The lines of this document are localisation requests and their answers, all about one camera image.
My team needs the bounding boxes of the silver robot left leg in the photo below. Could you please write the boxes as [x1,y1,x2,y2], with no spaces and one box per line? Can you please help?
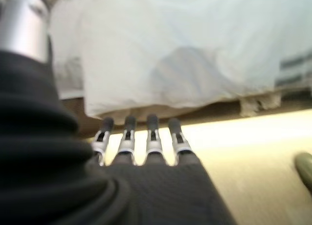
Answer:
[293,151,312,194]

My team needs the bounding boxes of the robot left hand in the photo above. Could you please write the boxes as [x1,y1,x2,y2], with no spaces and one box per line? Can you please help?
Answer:
[0,0,238,225]

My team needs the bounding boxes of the white fringed blanket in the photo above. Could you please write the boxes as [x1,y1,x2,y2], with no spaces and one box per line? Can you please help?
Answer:
[239,92,281,118]

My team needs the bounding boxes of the white duvet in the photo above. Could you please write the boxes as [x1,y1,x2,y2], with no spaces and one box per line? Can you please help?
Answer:
[48,0,312,119]

